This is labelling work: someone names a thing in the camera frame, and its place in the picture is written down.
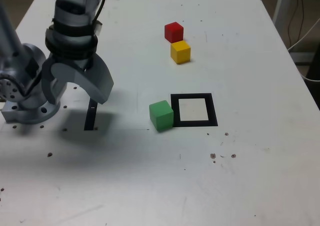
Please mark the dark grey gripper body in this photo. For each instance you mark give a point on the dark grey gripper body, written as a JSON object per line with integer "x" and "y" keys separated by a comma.
{"x": 82, "y": 62}

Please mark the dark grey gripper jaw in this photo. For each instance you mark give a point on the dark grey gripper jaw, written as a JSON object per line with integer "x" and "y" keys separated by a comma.
{"x": 48, "y": 86}

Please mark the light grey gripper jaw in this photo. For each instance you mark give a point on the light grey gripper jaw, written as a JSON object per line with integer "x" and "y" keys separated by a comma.
{"x": 97, "y": 83}

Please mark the green cube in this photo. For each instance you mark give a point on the green cube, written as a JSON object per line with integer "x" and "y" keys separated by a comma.
{"x": 161, "y": 116}

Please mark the yellow cube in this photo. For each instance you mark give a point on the yellow cube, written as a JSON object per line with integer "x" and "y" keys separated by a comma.
{"x": 180, "y": 52}

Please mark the red cube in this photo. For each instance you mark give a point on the red cube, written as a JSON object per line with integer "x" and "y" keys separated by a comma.
{"x": 173, "y": 32}

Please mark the black tape square outline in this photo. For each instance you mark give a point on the black tape square outline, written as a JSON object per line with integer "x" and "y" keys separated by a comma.
{"x": 192, "y": 96}

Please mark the black tape strip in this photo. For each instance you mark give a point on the black tape strip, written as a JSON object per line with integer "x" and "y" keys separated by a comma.
{"x": 90, "y": 118}

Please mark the white frame post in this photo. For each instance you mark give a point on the white frame post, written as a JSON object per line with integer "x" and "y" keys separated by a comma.
{"x": 278, "y": 4}

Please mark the grey rail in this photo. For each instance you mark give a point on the grey rail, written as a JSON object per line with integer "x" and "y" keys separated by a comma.
{"x": 303, "y": 57}

